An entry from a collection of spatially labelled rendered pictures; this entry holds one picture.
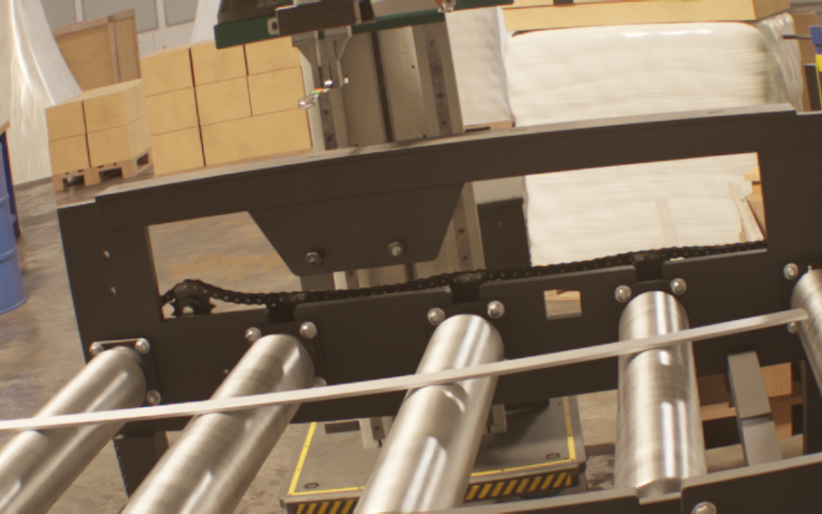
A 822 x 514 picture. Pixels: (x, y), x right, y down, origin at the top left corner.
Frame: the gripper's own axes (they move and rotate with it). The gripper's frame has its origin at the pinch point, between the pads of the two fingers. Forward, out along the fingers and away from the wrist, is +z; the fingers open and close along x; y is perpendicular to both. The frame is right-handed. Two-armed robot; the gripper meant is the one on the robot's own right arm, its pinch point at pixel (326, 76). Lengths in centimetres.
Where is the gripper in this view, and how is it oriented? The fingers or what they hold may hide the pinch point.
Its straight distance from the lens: 241.6
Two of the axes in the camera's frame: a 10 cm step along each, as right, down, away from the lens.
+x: -9.8, 1.1, 1.6
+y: 1.3, -2.3, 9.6
